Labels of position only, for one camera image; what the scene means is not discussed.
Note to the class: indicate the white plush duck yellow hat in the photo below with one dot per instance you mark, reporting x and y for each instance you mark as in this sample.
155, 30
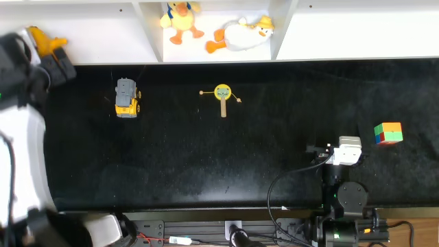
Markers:
241, 36

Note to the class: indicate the grey and yellow toy truck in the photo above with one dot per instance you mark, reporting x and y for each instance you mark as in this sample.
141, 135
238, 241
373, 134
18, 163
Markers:
126, 99

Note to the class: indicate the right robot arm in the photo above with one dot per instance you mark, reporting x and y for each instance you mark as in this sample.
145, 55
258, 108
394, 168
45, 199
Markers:
351, 198

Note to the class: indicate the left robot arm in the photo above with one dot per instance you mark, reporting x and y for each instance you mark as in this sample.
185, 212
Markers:
24, 147

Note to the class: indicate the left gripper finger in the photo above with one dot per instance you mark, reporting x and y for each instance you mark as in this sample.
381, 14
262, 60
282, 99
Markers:
52, 70
65, 65

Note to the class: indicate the mounting rail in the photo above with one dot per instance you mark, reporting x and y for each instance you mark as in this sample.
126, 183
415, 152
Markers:
205, 231

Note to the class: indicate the many-coloured puzzle cube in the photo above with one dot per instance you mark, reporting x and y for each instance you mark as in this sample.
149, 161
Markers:
389, 133

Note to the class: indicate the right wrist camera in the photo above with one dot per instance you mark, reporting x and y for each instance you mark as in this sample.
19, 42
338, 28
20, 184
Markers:
348, 151

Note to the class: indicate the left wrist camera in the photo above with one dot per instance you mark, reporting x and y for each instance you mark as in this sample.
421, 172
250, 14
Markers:
31, 48

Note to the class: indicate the white shelf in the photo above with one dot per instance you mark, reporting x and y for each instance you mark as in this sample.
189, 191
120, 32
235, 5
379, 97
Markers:
103, 37

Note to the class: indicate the orange toy dinosaur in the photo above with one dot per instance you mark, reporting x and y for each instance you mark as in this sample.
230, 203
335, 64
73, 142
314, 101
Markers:
44, 41

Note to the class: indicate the yellow wooden rattle drum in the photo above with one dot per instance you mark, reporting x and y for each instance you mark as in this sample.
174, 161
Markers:
223, 93

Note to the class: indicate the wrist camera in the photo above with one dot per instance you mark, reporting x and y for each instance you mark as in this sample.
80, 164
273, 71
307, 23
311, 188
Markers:
31, 48
348, 151

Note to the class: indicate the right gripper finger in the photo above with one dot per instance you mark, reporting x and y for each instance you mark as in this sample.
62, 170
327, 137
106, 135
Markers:
317, 149

